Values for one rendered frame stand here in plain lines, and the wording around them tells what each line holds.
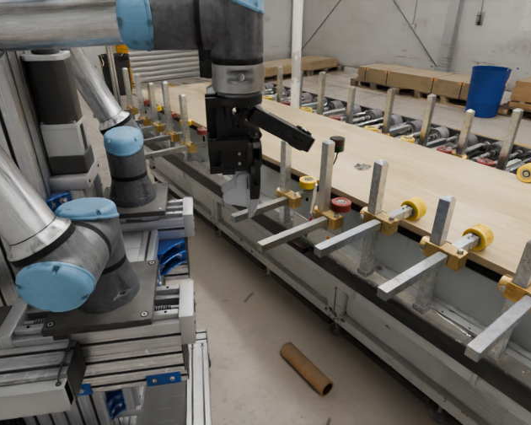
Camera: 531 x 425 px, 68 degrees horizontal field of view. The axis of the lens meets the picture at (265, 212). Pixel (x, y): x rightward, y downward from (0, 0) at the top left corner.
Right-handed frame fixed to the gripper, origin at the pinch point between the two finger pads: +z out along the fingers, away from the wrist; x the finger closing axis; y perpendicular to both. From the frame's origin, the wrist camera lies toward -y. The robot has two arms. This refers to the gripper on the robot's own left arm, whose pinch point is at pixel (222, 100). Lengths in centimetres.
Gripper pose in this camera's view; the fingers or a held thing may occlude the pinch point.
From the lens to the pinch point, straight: 148.2
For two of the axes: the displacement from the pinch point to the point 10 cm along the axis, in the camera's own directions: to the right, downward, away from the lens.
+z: 0.0, 8.8, 4.8
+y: -9.9, 0.8, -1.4
